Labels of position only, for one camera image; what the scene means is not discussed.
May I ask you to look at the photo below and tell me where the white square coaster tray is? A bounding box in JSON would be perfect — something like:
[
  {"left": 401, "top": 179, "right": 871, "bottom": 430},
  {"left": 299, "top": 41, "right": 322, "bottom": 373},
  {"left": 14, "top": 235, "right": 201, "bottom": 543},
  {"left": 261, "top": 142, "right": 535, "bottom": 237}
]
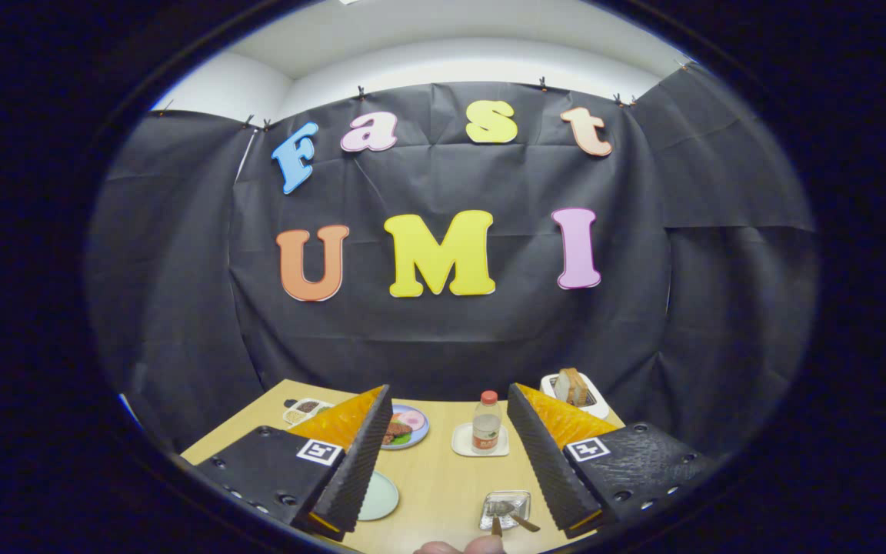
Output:
[{"left": 451, "top": 422, "right": 511, "bottom": 458}]

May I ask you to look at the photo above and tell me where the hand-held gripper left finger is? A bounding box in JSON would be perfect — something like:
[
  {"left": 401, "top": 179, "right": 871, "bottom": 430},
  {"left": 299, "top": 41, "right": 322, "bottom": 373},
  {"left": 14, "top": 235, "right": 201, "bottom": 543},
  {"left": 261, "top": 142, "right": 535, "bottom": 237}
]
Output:
[{"left": 193, "top": 383, "right": 395, "bottom": 542}]

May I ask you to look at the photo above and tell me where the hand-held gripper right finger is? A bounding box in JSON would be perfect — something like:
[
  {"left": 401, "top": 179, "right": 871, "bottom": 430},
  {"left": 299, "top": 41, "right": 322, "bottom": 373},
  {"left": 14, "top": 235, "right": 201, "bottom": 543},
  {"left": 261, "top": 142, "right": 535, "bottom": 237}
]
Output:
[{"left": 506, "top": 382, "right": 721, "bottom": 539}]

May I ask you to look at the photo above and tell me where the metal wire basket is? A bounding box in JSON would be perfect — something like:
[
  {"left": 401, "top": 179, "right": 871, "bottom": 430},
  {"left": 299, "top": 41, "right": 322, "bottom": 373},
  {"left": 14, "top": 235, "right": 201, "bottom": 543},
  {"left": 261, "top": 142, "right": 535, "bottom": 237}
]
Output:
[{"left": 478, "top": 490, "right": 532, "bottom": 532}]

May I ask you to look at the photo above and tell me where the clear water bottle red cap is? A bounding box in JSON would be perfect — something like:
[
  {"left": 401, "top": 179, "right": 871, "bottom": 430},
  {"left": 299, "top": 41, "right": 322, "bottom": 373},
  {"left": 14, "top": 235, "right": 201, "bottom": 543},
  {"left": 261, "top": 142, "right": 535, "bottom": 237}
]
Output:
[{"left": 471, "top": 390, "right": 503, "bottom": 454}]

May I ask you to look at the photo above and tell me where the blue plate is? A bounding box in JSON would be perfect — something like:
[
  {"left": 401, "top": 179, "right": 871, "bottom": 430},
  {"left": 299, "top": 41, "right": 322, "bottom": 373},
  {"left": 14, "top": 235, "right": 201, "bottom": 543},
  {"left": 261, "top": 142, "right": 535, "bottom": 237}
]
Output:
[{"left": 381, "top": 404, "right": 430, "bottom": 451}]

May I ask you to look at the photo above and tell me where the pale green plate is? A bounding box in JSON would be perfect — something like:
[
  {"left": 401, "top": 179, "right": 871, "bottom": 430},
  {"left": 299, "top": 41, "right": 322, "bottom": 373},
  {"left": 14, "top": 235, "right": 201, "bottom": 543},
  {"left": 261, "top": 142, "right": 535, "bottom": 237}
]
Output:
[{"left": 357, "top": 471, "right": 400, "bottom": 522}]

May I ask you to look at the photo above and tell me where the white divided sauce dish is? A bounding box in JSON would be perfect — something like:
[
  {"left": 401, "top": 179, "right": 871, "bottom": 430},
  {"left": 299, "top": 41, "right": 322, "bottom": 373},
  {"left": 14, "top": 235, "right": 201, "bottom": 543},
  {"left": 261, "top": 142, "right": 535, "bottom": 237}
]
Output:
[{"left": 282, "top": 398, "right": 335, "bottom": 426}]

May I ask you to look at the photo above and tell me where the white toaster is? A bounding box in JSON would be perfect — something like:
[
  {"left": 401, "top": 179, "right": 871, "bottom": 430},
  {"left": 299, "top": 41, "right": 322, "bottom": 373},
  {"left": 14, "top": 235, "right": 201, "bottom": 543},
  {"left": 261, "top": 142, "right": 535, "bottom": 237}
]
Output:
[{"left": 539, "top": 372, "right": 611, "bottom": 420}]

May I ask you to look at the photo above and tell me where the metal spoon wooden handle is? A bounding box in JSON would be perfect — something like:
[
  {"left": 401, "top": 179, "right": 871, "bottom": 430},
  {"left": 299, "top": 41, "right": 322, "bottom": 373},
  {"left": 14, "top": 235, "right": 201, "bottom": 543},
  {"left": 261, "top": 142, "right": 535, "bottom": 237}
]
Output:
[{"left": 487, "top": 500, "right": 515, "bottom": 538}]

